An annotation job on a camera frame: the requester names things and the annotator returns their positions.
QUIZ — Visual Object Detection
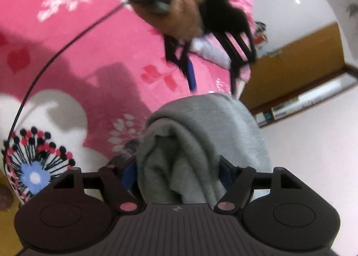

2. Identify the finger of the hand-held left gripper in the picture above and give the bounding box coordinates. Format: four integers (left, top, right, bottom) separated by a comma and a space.
163, 33, 198, 92
214, 30, 258, 98

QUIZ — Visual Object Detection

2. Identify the small wall picture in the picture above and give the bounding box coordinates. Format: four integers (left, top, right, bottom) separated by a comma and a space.
253, 21, 269, 51

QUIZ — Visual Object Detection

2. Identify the pink floral blanket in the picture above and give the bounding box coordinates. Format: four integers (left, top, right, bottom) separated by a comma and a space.
0, 0, 256, 206

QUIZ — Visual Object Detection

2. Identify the person's left hand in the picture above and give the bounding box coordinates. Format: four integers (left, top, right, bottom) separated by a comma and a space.
116, 0, 212, 41

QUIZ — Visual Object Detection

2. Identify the grey cotton garment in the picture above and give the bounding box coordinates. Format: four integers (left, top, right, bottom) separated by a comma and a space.
136, 93, 272, 205

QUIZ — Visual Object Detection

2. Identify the row of books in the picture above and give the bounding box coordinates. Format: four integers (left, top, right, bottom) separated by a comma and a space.
253, 73, 358, 128

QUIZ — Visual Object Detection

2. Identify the black cable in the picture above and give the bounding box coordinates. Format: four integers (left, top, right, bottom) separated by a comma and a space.
7, 0, 133, 151

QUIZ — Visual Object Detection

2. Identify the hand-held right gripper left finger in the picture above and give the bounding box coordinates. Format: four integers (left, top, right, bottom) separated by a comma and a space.
53, 138, 146, 215

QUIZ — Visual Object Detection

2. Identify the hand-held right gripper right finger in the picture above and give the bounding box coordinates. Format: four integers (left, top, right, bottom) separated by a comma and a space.
214, 155, 303, 215

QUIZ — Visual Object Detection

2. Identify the wooden cabinet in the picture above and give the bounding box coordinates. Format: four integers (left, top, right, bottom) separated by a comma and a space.
240, 22, 349, 111

